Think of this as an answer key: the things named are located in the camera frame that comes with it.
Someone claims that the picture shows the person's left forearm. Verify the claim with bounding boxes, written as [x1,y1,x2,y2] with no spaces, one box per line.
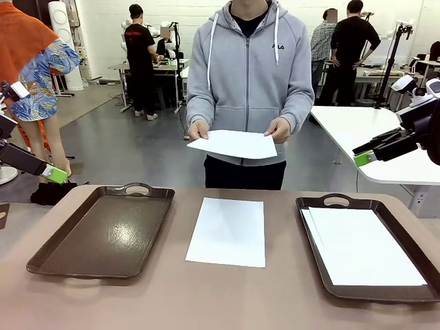
[281,82,316,133]

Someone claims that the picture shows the man in plaid shirt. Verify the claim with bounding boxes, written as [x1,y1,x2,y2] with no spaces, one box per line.
[310,8,340,104]

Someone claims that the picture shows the seated background person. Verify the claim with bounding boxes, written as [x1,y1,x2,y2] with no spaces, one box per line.
[155,21,175,59]

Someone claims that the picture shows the person in grey hoodie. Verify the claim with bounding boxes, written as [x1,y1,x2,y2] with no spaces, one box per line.
[185,0,316,190]

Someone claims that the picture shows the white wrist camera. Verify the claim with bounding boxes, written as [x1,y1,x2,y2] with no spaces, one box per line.
[390,74,419,93]
[0,80,28,103]

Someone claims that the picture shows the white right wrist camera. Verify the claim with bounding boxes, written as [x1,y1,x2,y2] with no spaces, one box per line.
[390,74,419,93]

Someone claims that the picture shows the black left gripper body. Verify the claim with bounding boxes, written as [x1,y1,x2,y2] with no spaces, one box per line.
[0,142,18,168]

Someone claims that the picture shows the white A4 paper stack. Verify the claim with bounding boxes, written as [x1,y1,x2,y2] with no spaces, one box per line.
[185,196,267,269]

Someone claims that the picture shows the black tripod stand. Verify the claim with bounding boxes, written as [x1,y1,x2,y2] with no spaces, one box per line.
[373,20,415,110]

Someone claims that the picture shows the man in black long sleeves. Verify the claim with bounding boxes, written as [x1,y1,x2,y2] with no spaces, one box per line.
[318,0,382,107]

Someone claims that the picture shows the orange garment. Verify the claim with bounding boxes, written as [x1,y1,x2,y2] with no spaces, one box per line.
[0,0,60,85]

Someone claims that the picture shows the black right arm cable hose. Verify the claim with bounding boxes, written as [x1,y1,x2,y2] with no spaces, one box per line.
[425,99,440,166]

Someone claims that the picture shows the black cloth bundle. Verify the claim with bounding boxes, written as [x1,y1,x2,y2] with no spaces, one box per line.
[30,180,79,206]

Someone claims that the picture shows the person's left hand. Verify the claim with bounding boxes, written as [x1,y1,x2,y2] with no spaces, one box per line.
[264,118,292,144]

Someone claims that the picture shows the man in black t-shirt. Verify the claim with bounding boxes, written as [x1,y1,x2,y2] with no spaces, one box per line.
[122,3,160,121]

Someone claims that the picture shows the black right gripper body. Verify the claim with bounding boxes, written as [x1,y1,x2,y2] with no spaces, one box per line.
[401,123,430,151]

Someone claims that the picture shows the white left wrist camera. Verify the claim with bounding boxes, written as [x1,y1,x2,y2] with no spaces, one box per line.
[0,80,28,103]

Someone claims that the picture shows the brown plastic serving tray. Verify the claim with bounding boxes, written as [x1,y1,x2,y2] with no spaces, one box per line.
[25,181,176,280]
[295,192,440,304]

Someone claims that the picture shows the white tower air conditioner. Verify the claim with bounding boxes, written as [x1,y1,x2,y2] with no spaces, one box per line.
[47,0,85,92]

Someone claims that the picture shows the person's right forearm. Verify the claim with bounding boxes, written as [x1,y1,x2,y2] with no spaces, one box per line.
[185,82,216,127]

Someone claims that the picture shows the background work table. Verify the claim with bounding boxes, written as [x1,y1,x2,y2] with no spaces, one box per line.
[109,57,190,114]

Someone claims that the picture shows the person's right hand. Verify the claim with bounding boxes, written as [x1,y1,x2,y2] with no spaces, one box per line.
[188,120,210,140]

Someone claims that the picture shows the long background table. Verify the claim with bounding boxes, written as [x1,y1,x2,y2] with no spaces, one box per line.
[355,63,406,106]

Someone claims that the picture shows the small brown board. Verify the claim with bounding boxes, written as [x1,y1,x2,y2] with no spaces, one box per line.
[0,202,11,230]

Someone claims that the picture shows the white round stand base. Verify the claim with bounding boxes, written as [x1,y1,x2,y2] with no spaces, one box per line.
[0,166,19,186]

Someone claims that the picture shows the beige mannequin legs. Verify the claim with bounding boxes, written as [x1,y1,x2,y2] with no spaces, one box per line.
[20,111,74,185]

